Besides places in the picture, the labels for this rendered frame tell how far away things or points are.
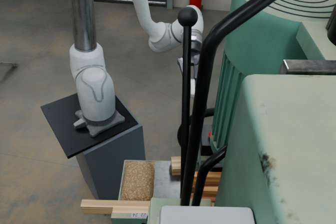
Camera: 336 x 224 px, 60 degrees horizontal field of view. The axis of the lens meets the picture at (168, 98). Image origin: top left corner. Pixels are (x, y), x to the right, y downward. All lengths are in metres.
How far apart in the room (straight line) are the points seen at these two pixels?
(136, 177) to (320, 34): 0.66
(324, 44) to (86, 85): 1.07
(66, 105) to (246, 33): 1.27
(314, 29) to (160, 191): 0.66
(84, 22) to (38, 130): 1.26
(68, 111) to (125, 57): 1.48
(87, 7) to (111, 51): 1.75
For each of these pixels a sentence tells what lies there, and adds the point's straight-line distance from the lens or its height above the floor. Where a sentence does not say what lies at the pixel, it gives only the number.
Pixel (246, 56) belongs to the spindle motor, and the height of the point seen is 1.44.
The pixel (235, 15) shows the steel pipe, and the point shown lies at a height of 1.57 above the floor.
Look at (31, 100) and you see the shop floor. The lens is 2.66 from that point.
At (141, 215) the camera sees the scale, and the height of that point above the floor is 0.96.
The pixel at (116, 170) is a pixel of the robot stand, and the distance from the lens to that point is 1.56.
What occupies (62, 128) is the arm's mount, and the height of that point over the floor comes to 0.62.
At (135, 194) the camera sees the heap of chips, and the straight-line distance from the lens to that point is 0.84.
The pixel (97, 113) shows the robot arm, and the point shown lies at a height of 0.73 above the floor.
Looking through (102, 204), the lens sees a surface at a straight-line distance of 0.82.
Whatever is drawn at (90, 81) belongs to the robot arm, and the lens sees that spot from 1.25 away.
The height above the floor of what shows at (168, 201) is 1.30.
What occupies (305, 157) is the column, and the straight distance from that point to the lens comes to 0.19.
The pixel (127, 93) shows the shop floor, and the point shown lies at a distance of 2.49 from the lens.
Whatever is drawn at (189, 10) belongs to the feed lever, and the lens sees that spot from 0.50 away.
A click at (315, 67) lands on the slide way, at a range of 0.25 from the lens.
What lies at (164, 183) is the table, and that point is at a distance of 0.88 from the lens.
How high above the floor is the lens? 1.66
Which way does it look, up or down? 43 degrees down
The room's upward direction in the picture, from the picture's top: straight up
